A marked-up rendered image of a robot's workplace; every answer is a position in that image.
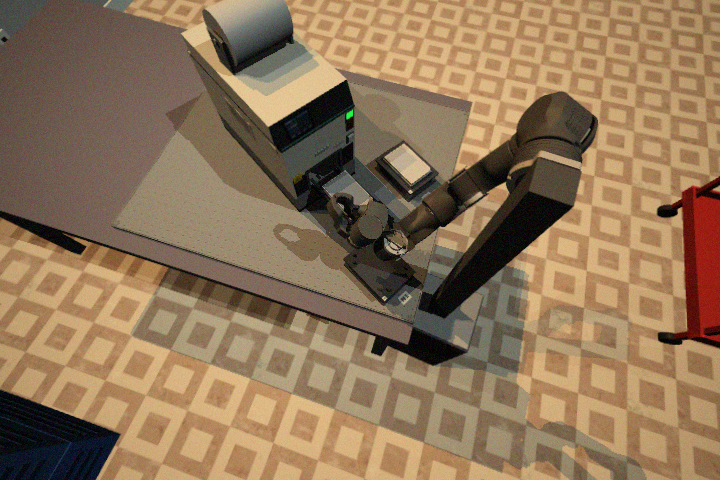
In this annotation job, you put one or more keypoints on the white label with black text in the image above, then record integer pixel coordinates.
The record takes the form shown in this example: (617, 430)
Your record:
(404, 297)

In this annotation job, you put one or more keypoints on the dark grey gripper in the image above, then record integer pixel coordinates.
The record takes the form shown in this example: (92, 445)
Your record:
(371, 221)

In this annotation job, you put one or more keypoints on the grey cylinder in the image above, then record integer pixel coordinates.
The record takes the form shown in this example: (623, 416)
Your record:
(249, 27)

